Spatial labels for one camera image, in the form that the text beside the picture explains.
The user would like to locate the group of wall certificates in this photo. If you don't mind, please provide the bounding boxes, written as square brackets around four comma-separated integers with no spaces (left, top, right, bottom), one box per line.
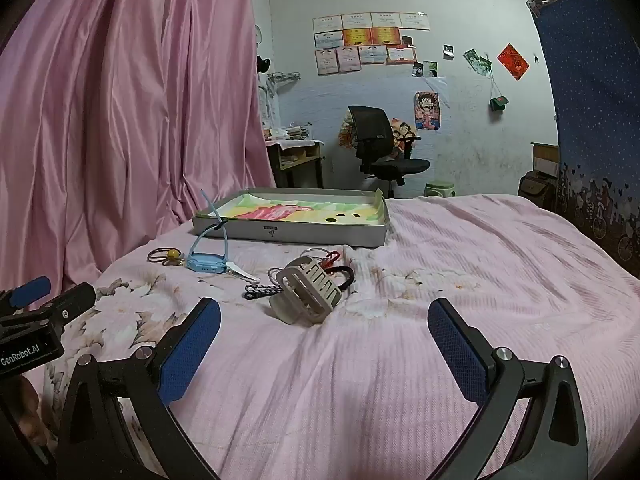
[312,11,432,77]

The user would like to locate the coloured drawing paper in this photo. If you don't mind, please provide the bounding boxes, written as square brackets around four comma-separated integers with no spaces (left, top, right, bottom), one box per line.
[205,194,386,226]

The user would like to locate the cartoon wall poster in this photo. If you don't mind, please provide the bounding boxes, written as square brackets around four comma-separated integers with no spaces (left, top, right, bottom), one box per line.
[413,91,442,131]

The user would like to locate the black hair band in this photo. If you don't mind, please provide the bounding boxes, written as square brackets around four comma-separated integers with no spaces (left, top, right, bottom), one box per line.
[327,264,356,292]

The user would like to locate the small cartoon poster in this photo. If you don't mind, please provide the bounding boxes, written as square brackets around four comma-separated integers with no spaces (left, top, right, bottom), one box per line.
[390,117,419,154]

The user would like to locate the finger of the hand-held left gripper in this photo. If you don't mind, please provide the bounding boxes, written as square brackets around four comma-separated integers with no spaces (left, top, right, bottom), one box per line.
[27,282,97,333]
[0,276,52,313]

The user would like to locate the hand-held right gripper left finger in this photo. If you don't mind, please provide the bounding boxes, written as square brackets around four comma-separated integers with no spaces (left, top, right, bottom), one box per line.
[52,297,222,480]

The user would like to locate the black office chair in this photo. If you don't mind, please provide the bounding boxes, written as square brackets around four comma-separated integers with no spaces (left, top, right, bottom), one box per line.
[347,105,431,199]

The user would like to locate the pink satin curtain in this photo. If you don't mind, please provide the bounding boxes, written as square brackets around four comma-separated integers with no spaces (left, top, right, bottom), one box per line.
[0,0,277,303]

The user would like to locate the hair tie with yellow bead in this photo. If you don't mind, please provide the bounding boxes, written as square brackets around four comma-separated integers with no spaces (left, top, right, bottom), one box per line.
[147,247,189,267]

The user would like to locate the wooden desk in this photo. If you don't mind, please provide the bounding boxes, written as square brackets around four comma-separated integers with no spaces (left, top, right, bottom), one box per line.
[265,137,325,189]

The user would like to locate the white hanging bags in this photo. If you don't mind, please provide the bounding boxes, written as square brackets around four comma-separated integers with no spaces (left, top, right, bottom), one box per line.
[257,82,282,129]

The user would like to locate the red diamond paper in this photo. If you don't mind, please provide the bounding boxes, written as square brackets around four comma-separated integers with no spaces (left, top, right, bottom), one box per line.
[496,43,530,82]

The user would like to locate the green wall photos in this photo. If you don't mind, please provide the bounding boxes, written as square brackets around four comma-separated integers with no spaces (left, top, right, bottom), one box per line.
[463,48,492,77]

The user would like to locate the blue wrist watch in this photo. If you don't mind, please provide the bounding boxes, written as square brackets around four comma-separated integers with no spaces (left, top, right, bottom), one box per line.
[187,189,236,277]

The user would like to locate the pink floral blanket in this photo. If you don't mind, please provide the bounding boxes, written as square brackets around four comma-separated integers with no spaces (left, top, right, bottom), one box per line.
[42,194,640,480]

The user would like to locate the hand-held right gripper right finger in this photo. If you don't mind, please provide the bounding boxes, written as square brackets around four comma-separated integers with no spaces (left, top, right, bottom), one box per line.
[428,298,589,480]

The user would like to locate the black white braided bracelet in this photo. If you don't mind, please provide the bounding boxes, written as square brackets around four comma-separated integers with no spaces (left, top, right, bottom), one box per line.
[244,284,282,301]

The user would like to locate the blue printed cloth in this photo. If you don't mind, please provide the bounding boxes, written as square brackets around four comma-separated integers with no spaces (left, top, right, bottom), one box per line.
[526,0,640,281]

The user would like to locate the beige hair claw clip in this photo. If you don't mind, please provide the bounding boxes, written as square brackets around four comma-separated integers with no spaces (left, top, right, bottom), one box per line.
[269,256,344,328]

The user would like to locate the pile of books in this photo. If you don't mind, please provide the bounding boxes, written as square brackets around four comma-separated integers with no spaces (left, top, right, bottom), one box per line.
[265,122,314,142]

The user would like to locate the brown bag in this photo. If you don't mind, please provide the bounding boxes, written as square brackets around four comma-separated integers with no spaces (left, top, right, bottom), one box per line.
[517,171,557,211]

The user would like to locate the grey cardboard tray box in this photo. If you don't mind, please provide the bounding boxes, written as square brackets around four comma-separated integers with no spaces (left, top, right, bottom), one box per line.
[192,187,391,249]

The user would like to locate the wooden cabinet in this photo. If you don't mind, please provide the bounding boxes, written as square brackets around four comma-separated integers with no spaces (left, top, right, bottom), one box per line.
[531,142,560,179]

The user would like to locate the white hair clip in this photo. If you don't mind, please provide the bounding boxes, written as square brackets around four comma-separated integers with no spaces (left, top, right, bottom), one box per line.
[225,260,261,283]

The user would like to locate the person's left hand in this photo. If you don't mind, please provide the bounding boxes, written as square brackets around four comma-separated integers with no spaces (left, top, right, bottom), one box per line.
[0,375,55,448]

